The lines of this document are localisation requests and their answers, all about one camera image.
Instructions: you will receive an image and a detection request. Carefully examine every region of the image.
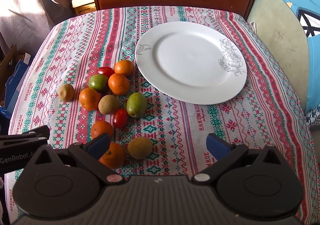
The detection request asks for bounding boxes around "red tomato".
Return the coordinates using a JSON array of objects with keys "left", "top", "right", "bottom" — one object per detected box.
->
[
  {"left": 97, "top": 66, "right": 115, "bottom": 78},
  {"left": 113, "top": 108, "right": 129, "bottom": 129}
]

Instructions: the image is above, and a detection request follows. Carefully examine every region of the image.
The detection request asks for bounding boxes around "white floral plate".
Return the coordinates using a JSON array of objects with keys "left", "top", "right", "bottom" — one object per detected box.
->
[{"left": 135, "top": 21, "right": 247, "bottom": 105}]

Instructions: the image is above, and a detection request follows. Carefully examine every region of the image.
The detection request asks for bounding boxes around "orange mandarin upper middle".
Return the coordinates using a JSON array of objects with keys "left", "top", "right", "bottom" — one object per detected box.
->
[{"left": 108, "top": 73, "right": 130, "bottom": 95}]

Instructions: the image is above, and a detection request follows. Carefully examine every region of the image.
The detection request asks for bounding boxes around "orange mandarin left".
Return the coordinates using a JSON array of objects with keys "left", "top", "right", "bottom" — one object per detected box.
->
[{"left": 79, "top": 88, "right": 101, "bottom": 111}]

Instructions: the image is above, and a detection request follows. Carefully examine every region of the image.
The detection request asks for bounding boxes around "green oval fruit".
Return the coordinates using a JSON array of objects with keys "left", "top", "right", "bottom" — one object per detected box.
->
[{"left": 126, "top": 92, "right": 148, "bottom": 118}]

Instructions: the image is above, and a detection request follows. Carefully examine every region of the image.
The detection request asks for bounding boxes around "orange mandarin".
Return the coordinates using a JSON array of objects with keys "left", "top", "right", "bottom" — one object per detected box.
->
[
  {"left": 79, "top": 88, "right": 101, "bottom": 111},
  {"left": 114, "top": 60, "right": 135, "bottom": 77},
  {"left": 108, "top": 73, "right": 130, "bottom": 95},
  {"left": 99, "top": 143, "right": 126, "bottom": 170},
  {"left": 91, "top": 120, "right": 114, "bottom": 139}
]

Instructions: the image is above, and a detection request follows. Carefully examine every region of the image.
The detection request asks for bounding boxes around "beige draped curtain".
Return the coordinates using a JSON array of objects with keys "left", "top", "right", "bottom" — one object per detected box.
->
[{"left": 1, "top": 0, "right": 74, "bottom": 55}]

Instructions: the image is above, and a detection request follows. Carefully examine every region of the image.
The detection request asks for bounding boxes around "green round fruit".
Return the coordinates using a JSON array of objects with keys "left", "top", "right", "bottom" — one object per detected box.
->
[{"left": 88, "top": 74, "right": 108, "bottom": 93}]

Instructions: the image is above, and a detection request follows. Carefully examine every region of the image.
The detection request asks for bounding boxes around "orange mandarin nearest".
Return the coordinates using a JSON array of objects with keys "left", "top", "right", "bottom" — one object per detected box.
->
[{"left": 99, "top": 143, "right": 126, "bottom": 170}]

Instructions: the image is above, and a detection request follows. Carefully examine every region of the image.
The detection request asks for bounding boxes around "red tomato top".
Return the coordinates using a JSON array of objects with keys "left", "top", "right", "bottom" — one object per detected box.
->
[{"left": 97, "top": 66, "right": 115, "bottom": 78}]

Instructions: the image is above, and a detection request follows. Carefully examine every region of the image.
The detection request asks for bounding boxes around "orange mandarin top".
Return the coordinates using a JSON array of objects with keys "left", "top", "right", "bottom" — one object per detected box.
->
[{"left": 114, "top": 60, "right": 135, "bottom": 77}]

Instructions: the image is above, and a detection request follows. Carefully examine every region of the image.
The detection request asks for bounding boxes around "brown kiwi far left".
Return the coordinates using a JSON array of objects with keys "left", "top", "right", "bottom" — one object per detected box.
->
[{"left": 58, "top": 83, "right": 75, "bottom": 102}]

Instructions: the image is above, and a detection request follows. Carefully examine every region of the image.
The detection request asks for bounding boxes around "orange mandarin lower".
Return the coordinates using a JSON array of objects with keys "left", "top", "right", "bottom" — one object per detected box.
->
[{"left": 91, "top": 120, "right": 114, "bottom": 139}]

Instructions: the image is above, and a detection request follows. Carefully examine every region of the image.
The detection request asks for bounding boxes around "brown kiwi centre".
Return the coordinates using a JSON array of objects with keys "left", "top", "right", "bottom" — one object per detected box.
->
[{"left": 98, "top": 95, "right": 120, "bottom": 115}]

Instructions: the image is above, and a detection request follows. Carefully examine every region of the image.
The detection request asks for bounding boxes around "patterned red green tablecloth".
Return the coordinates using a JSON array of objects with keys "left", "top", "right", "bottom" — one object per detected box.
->
[{"left": 9, "top": 7, "right": 319, "bottom": 224}]

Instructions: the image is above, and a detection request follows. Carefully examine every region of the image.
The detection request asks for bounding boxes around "red tomato lower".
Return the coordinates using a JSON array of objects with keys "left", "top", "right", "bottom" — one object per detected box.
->
[{"left": 113, "top": 108, "right": 129, "bottom": 129}]

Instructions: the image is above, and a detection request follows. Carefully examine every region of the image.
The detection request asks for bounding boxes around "blue white carton box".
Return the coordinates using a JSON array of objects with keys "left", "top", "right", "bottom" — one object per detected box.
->
[{"left": 1, "top": 44, "right": 33, "bottom": 119}]

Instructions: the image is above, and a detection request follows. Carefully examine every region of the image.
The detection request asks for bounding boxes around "brown kiwi near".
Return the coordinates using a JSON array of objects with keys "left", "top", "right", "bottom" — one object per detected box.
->
[{"left": 127, "top": 137, "right": 152, "bottom": 160}]

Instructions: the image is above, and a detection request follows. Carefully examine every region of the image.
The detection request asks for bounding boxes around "blue cloth with print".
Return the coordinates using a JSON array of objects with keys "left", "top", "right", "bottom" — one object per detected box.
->
[{"left": 246, "top": 0, "right": 320, "bottom": 116}]

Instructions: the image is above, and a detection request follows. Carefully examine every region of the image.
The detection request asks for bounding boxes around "brown kiwi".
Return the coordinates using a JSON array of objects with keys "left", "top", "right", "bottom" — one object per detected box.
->
[
  {"left": 127, "top": 137, "right": 152, "bottom": 160},
  {"left": 58, "top": 83, "right": 75, "bottom": 102},
  {"left": 98, "top": 95, "right": 120, "bottom": 115}
]

